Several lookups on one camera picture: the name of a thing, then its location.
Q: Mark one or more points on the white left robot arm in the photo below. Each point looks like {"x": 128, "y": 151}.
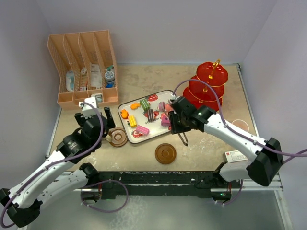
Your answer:
{"x": 24, "y": 202}

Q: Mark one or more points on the green toy cake slice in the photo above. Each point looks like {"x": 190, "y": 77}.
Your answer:
{"x": 145, "y": 104}

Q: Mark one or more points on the orange fish cake left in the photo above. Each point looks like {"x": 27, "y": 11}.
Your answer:
{"x": 124, "y": 114}

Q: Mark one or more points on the white sachet packet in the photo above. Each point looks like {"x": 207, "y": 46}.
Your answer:
{"x": 96, "y": 78}

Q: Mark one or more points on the white strawberry tray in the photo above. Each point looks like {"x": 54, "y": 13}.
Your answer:
{"x": 145, "y": 118}

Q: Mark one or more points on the beige ceramic mug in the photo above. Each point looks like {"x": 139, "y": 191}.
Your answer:
{"x": 108, "y": 138}

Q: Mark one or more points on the brown coaster centre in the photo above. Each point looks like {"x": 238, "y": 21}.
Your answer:
{"x": 165, "y": 153}

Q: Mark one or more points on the small boxed packets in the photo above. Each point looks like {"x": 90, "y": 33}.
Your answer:
{"x": 83, "y": 80}

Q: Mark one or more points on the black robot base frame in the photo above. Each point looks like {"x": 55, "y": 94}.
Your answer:
{"x": 202, "y": 184}

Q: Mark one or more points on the coral toy cake slice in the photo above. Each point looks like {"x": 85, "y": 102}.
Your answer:
{"x": 163, "y": 115}

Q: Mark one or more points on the metal serving tongs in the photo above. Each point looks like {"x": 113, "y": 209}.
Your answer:
{"x": 176, "y": 127}

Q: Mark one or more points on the clear plastic cup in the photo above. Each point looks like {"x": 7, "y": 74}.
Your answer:
{"x": 241, "y": 124}

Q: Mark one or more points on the brown coaster by mug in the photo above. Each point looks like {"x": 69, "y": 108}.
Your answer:
{"x": 118, "y": 137}

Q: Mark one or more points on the yellow toy cake slice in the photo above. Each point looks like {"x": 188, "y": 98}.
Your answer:
{"x": 132, "y": 121}

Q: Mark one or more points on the blue white pouch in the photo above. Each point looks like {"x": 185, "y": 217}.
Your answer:
{"x": 70, "y": 81}

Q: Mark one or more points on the brown toy cake slice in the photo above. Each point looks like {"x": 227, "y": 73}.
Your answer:
{"x": 151, "y": 115}

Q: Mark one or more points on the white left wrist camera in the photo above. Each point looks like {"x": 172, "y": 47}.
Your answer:
{"x": 89, "y": 107}

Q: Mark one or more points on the coral fuzzy sweet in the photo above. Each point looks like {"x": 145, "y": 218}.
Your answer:
{"x": 168, "y": 108}

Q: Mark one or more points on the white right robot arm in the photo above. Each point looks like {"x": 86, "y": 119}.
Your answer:
{"x": 263, "y": 161}

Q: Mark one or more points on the red three-tier stand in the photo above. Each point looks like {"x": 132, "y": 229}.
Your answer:
{"x": 207, "y": 86}

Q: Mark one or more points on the orange fish cake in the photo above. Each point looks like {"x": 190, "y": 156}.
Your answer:
{"x": 124, "y": 114}
{"x": 135, "y": 106}

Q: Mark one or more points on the purple fuzzy sweet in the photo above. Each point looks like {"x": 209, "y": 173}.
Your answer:
{"x": 161, "y": 106}

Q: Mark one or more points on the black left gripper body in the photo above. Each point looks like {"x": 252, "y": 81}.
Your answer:
{"x": 80, "y": 119}

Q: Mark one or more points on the orange fish cake upper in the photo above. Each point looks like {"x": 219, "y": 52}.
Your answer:
{"x": 135, "y": 106}

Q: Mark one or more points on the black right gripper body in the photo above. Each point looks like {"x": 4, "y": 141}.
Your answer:
{"x": 178, "y": 123}

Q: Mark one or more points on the white red card box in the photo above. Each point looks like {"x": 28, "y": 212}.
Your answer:
{"x": 234, "y": 156}

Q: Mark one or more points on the blue white round tin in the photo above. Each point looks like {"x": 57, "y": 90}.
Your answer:
{"x": 109, "y": 76}

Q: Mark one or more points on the pink toy cake slice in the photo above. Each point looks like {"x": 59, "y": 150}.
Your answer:
{"x": 141, "y": 129}

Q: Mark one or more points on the pink desk organizer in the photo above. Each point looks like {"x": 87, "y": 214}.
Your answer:
{"x": 82, "y": 60}

